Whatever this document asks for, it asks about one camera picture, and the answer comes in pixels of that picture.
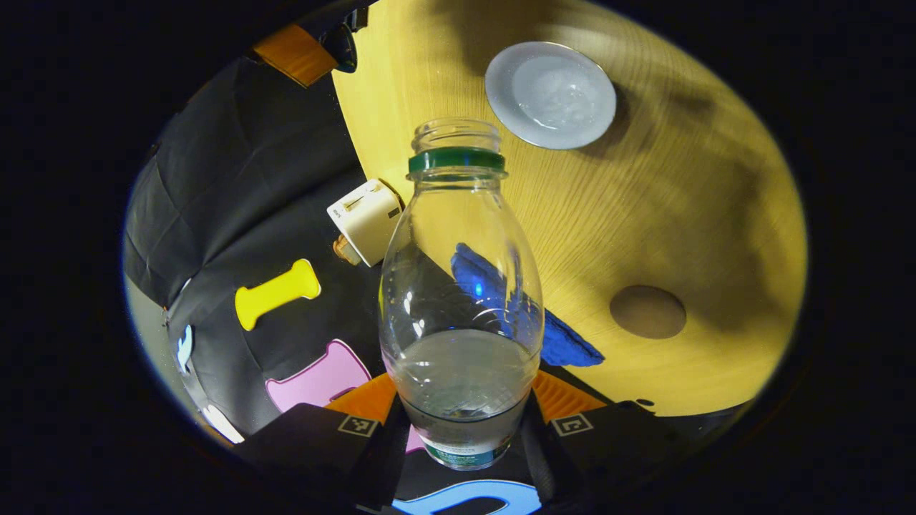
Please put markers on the dark blue teacup lid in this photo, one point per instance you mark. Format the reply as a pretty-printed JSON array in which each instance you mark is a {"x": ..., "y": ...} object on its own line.
[{"x": 345, "y": 48}]

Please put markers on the round brown coaster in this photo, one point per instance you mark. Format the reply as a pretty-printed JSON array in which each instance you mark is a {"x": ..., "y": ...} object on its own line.
[{"x": 647, "y": 312}]

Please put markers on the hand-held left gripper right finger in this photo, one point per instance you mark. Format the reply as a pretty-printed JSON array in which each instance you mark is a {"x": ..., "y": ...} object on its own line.
[{"x": 615, "y": 443}]

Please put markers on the clear plastic water bottle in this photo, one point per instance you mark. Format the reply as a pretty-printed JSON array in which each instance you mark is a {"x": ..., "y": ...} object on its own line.
[{"x": 458, "y": 386}]

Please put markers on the toasted bread slice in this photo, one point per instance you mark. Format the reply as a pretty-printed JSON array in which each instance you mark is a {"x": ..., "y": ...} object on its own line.
[{"x": 346, "y": 252}]

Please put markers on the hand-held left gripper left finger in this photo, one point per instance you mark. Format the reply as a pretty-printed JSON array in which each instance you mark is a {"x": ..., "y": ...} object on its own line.
[{"x": 336, "y": 443}]

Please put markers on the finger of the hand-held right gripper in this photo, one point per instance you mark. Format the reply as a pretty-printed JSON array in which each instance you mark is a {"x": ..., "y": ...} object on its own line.
[{"x": 295, "y": 56}]

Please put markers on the blue folded towel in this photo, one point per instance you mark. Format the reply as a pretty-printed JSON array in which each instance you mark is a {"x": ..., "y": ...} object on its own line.
[{"x": 569, "y": 343}]

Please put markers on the white toaster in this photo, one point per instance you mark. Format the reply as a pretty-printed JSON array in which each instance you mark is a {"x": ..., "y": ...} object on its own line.
[{"x": 365, "y": 222}]

